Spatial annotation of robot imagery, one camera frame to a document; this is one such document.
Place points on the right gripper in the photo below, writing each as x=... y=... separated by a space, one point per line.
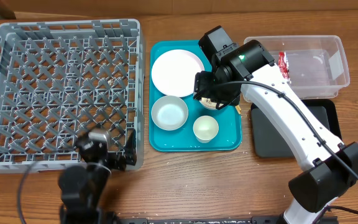
x=204 y=86

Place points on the clear plastic bin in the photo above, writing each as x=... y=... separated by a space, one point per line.
x=317 y=64

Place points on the large white plate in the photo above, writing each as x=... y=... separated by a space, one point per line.
x=173 y=73

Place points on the pink bowl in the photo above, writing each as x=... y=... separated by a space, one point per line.
x=208 y=104

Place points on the grey plastic dish rack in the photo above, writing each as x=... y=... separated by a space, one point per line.
x=60 y=79

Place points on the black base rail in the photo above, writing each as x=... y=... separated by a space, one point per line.
x=252 y=220

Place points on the wooden chopstick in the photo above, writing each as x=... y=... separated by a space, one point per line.
x=238 y=109

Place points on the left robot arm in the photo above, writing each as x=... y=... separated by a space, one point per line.
x=82 y=187

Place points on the grey bowl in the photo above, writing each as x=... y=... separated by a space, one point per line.
x=169 y=113

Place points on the white cup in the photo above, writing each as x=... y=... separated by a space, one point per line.
x=205 y=128

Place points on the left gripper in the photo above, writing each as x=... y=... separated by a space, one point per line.
x=119 y=163

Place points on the red snack wrapper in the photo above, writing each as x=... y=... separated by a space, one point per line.
x=284 y=66

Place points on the black tray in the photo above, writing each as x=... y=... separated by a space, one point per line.
x=269 y=143

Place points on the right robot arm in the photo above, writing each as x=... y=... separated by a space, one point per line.
x=329 y=167

